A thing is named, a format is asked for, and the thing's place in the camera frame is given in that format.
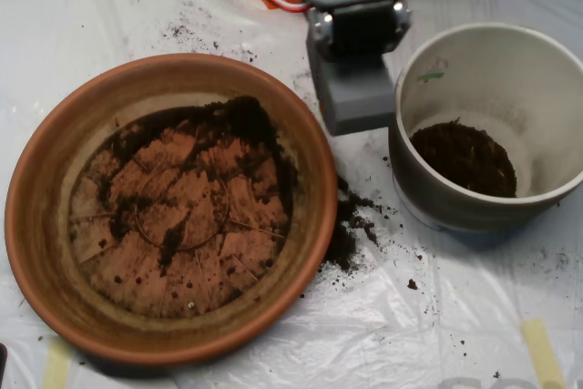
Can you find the green label sticker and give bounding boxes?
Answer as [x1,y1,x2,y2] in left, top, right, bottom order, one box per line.
[416,56,450,85]

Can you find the beige masking tape strip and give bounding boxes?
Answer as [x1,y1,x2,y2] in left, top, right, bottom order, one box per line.
[521,318,568,389]
[41,337,73,389]

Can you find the terracotta plant saucer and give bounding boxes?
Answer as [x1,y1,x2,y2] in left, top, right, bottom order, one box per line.
[4,52,339,367]

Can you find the white ceramic pot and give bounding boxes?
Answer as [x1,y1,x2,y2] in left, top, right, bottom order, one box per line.
[388,20,583,233]

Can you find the white plastic cover sheet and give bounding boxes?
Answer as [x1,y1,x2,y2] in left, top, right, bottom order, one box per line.
[0,0,583,389]

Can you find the spilled dark soil pile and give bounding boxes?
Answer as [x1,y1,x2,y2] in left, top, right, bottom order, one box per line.
[321,174,379,274]

